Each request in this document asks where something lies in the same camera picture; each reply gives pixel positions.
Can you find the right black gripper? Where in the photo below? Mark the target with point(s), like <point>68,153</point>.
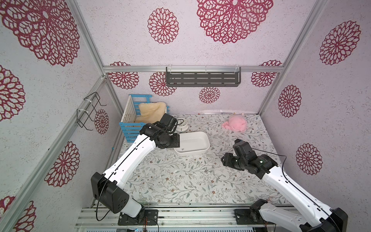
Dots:
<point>227,160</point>

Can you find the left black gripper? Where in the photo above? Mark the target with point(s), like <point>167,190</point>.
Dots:
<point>176,142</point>

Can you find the white plastic storage box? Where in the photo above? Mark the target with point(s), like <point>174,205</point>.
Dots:
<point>193,143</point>

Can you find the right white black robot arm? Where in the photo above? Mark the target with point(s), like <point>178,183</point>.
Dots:
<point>313,215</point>

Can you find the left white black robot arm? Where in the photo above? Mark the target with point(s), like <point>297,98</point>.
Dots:
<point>108,187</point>

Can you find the white round alarm clock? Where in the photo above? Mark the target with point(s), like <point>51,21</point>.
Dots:
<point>182,125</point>

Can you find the cream fluffy cloth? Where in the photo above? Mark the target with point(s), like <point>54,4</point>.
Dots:
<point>151,112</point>

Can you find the blue white slatted crate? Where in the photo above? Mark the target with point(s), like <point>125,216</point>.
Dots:
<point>131,112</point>

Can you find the pink plush toy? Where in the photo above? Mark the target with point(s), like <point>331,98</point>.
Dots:
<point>236,123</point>

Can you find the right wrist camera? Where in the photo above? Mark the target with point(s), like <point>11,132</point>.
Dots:
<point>244,151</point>

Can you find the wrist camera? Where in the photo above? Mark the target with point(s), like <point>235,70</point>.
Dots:
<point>168,123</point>
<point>244,151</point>

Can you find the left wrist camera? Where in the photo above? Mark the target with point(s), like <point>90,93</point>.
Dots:
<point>168,123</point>

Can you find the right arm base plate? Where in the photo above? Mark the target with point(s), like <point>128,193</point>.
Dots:
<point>248,217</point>

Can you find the grey wall shelf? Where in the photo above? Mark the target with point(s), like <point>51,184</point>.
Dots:
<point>203,79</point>

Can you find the aluminium front rail frame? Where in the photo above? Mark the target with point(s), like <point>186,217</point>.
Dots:
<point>169,216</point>

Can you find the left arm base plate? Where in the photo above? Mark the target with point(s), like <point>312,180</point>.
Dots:
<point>146,217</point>

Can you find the black wire wall rack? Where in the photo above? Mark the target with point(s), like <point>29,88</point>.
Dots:
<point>83,115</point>

